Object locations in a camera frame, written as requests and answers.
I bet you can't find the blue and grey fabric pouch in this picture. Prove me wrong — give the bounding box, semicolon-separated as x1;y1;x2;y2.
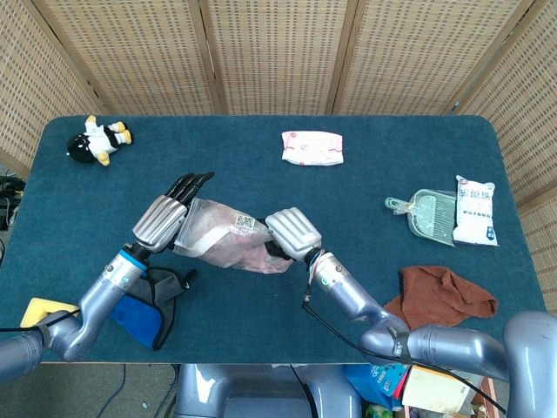
111;266;198;352

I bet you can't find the brown cloth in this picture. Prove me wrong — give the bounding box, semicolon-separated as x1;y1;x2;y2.
385;265;500;331

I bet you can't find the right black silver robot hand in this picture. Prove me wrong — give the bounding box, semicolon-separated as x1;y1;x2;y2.
263;207;323;263

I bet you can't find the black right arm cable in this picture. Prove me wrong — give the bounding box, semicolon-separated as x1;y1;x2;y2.
302;278;508;415

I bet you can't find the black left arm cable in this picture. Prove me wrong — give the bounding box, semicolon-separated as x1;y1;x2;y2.
0;307;82;334

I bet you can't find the green plastic dustpan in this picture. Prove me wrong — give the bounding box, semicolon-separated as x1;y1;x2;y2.
384;188;458;245

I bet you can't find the pink shelf frame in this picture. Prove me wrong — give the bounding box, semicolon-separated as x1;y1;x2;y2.
473;376;500;418

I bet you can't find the white powder packet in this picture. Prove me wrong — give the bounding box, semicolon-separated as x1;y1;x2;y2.
452;174;500;248

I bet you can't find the grey robot torso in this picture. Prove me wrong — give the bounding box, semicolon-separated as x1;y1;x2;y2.
173;363;362;418

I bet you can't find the yellow sponge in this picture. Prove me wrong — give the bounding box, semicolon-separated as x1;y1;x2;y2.
20;297;79;328

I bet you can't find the black torso cable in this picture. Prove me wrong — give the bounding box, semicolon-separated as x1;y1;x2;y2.
290;364;315;418

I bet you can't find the blue snack package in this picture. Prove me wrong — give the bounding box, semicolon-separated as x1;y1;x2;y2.
346;363;413;413

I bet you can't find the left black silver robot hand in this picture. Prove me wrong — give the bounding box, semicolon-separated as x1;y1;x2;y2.
131;172;216;254

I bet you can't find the black white plush toy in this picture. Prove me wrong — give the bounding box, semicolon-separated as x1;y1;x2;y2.
66;115;135;168

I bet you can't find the cream coloured book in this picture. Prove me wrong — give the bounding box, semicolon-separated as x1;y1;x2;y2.
400;364;473;415

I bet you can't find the blue felt table cover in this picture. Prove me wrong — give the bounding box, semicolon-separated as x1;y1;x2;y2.
0;115;547;365

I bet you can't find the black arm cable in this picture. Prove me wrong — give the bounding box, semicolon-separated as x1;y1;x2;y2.
0;307;82;334
302;278;508;415

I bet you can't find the transparent plastic bag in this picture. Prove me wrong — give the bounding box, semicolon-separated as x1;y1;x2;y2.
173;196;293;274

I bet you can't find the blue floor cable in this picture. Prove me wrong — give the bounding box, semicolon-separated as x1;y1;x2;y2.
106;364;127;418

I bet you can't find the woven bamboo folding screen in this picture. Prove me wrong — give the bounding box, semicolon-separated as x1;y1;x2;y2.
0;0;557;262

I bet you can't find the white pink tissue pack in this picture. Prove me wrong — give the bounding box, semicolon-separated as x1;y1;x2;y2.
280;130;345;167

